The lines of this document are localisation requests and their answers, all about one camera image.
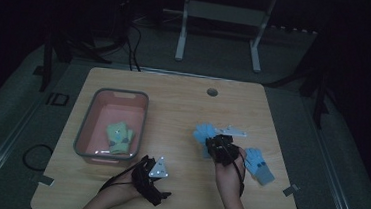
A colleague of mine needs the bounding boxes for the right hand-held gripper black cable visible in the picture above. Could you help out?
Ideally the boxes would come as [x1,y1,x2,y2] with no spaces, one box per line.
[230,151,249,197]

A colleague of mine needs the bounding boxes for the blue glove with grey cuff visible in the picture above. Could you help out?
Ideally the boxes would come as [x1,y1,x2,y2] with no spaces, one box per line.
[190,121,220,160]

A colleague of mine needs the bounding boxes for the black floor cables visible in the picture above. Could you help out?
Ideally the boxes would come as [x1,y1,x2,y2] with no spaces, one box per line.
[121,23,146,73]

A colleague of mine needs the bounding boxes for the blue glove with dark dots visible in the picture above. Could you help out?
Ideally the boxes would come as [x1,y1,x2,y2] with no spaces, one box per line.
[241,146,278,188]

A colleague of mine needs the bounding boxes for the black stand with angled legs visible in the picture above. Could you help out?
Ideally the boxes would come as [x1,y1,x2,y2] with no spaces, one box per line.
[261,54,335,131]

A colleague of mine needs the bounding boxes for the left hand-held gripper black cable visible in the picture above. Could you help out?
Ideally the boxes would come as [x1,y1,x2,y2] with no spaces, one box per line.
[98,159,145,197]

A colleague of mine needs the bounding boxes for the black cable loop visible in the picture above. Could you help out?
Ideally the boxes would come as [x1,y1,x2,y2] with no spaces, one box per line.
[21,142,55,173]

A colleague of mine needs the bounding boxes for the plain green mitten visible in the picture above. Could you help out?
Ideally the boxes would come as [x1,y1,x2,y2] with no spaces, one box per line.
[125,128,136,146]

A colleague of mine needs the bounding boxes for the pink basin with grey rim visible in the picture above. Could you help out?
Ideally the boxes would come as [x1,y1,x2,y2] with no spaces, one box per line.
[72,85,150,168]

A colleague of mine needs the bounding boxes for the person's left hand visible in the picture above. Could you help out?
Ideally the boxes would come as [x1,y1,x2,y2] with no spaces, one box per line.
[98,171,149,209]

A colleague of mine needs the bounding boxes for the black rectangular floor bracket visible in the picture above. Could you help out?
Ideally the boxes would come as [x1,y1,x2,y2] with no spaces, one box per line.
[45,92,71,108]

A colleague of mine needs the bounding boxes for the black tripod stand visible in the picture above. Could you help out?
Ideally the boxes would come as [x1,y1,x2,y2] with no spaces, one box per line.
[31,26,115,98]

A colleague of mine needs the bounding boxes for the white metal stand frame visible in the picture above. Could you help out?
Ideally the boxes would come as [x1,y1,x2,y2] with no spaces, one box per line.
[173,0,278,75]

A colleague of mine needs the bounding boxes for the hand-held gripper black cable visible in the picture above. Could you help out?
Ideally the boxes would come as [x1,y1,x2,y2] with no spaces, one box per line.
[98,159,145,197]
[230,151,249,197]

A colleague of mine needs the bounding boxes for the green mitten with face print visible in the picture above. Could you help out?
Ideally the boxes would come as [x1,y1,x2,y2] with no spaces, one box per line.
[103,120,133,156]

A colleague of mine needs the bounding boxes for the person's right hand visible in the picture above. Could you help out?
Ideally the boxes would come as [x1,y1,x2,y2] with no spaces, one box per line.
[212,145,248,199]

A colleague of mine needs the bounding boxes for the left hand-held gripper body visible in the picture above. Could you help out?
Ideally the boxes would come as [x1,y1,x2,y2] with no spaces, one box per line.
[129,154,171,207]

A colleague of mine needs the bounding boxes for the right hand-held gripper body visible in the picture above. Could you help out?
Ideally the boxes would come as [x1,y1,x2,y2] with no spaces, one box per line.
[203,122,249,168]

